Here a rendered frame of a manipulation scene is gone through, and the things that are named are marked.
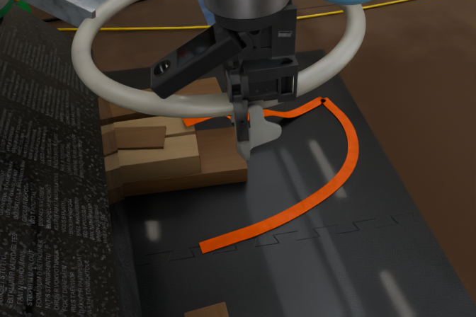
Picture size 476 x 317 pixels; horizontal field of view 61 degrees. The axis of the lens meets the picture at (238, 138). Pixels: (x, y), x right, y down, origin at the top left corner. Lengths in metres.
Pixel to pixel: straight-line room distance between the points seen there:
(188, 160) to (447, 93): 1.39
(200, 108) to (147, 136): 1.04
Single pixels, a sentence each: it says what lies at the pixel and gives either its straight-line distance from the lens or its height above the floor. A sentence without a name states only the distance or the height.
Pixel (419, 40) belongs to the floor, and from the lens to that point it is 2.66.
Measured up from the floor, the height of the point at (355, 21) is 0.97.
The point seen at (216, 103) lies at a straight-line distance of 0.51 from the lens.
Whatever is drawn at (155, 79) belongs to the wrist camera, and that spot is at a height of 1.00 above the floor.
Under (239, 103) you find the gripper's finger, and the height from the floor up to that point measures 0.98.
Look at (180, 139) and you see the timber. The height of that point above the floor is 0.20.
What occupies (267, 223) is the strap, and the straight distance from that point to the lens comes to 1.50.
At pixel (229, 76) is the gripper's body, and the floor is 1.01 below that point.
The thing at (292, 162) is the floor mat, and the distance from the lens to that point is 1.70.
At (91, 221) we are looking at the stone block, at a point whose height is 0.65.
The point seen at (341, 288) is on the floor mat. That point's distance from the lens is 1.43.
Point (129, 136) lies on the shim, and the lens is 1.57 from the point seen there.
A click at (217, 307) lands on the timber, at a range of 1.24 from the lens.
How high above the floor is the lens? 1.28
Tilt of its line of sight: 46 degrees down
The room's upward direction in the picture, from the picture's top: straight up
